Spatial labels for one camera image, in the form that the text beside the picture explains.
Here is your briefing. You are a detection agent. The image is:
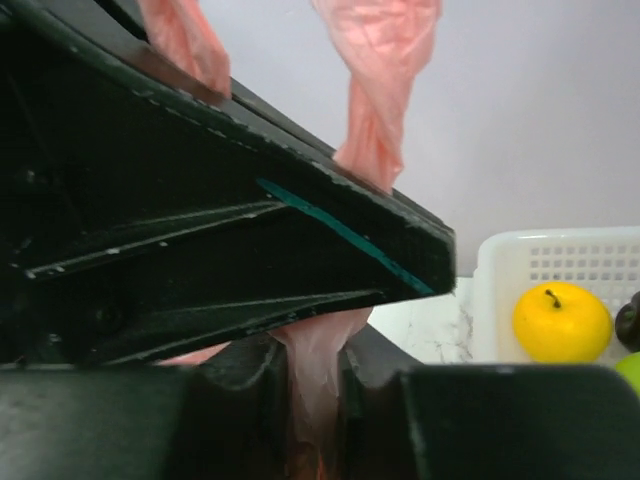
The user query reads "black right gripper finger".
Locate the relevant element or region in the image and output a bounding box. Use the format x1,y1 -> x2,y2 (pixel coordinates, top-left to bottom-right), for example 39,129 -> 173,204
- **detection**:
1,335 -> 289,479
1,1 -> 456,365
339,327 -> 639,479
95,0 -> 335,157

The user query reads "pink plastic bag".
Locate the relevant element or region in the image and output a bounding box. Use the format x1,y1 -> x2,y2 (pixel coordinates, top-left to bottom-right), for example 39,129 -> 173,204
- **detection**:
139,0 -> 442,479

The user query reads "yellow fake apple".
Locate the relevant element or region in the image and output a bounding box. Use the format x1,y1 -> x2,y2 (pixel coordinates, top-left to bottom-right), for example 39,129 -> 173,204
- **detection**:
512,282 -> 613,363

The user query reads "green fake apple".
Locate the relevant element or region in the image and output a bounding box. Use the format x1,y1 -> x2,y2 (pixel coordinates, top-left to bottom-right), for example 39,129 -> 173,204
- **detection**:
615,352 -> 640,395

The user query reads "dark purple fake fruit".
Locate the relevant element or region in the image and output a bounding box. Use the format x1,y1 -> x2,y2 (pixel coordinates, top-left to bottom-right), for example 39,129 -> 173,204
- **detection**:
614,292 -> 640,353

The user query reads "white plastic basket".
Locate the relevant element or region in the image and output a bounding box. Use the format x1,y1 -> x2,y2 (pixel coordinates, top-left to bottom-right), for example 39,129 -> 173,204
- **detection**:
469,225 -> 640,366

